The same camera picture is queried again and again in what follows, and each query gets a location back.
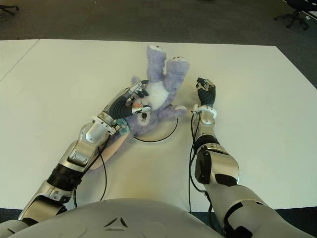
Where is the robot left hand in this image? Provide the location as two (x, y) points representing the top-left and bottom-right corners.
(101, 80), (152, 122)

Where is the robot torso silver shell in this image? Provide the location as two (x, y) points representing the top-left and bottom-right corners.
(9, 198), (223, 238)

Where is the black mesh office chair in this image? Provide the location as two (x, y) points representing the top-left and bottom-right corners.
(273, 0), (317, 31)

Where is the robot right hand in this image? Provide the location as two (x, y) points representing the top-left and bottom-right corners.
(195, 77), (217, 108)

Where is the white plate black rim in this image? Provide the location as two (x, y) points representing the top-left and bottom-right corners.
(132, 116), (179, 143)

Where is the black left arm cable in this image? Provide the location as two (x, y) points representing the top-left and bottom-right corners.
(71, 146), (107, 208)

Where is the purple plush bunny doll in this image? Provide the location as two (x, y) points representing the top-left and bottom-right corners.
(90, 44), (191, 171)

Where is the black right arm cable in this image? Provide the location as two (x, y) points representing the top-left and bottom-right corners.
(188, 111), (213, 215)

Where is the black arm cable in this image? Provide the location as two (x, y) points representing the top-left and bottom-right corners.
(71, 146), (107, 208)
(188, 111), (213, 215)

